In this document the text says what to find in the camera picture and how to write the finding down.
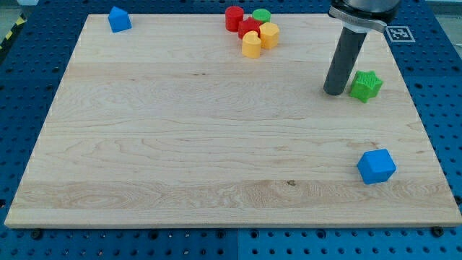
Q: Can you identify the blue cube block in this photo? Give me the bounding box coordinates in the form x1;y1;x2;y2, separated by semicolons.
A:
357;149;397;185

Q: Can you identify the green star block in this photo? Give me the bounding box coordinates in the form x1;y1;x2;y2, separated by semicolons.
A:
349;71;383;103

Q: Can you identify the yellow heart block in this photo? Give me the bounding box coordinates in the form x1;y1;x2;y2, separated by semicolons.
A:
241;30;261;59

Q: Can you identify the wooden board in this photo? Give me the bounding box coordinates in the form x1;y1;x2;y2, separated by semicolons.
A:
5;14;461;229

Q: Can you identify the red cylinder block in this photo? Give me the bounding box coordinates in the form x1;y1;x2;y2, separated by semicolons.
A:
225;6;244;32

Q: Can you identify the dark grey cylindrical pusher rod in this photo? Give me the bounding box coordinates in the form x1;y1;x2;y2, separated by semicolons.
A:
323;27;367;96

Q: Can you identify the fiducial marker tag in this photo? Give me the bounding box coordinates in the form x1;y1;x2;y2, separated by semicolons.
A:
385;26;415;43

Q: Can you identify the red star block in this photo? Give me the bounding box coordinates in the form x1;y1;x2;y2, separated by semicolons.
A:
237;17;263;39

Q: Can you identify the green cylinder block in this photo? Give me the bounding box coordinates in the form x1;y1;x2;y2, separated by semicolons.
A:
252;9;271;23

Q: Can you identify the yellow hexagon block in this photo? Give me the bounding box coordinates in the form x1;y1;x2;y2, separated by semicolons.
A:
259;22;280;49

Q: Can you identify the blue pentagon block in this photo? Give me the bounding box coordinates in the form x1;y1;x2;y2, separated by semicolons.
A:
108;6;132;33

